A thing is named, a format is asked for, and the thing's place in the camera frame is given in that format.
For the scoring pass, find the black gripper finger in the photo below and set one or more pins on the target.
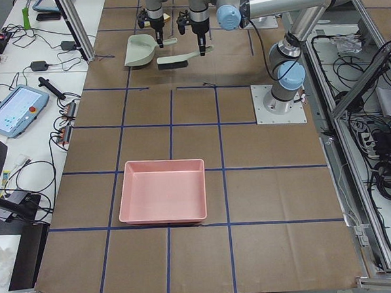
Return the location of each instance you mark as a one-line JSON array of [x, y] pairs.
[[161, 44], [157, 37]]

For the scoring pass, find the black handle tool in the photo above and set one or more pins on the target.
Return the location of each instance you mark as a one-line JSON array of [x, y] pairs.
[[46, 83]]

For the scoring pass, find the pale green dustpan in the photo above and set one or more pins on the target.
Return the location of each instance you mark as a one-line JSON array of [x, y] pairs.
[[141, 49]]

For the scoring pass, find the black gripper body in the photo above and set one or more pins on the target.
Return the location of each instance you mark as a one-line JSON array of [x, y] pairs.
[[156, 25], [199, 26]]

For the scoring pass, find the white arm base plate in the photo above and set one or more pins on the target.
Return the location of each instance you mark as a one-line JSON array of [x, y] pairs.
[[270, 111]]

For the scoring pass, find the aluminium frame post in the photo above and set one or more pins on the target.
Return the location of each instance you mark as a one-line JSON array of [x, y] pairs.
[[76, 28]]

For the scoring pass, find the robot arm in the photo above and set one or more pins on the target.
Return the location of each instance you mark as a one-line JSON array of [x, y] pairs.
[[283, 59], [155, 5]]

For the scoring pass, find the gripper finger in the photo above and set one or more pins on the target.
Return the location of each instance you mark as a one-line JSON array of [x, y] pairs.
[[200, 44], [203, 43]]

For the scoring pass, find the blue teach pendant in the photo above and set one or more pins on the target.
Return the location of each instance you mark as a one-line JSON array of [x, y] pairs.
[[20, 108], [46, 6]]

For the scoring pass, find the black power adapter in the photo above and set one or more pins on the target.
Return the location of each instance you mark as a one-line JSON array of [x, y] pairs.
[[39, 66], [67, 46]]

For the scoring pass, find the pink plastic bin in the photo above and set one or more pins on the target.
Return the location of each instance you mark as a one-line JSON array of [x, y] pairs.
[[163, 192]]

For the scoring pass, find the green handled tool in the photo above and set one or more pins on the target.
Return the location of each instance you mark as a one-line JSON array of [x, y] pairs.
[[25, 14]]

